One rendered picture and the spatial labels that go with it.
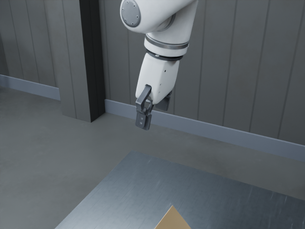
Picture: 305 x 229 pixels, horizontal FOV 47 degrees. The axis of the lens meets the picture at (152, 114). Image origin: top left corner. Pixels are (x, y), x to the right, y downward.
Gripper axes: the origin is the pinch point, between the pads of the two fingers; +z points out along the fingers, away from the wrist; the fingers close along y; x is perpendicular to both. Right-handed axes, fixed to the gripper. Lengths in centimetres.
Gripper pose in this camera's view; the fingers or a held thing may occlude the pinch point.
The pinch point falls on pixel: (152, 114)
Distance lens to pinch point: 76.7
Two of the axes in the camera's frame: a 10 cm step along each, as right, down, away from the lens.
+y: -4.5, 4.4, -7.7
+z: -1.6, 8.2, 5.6
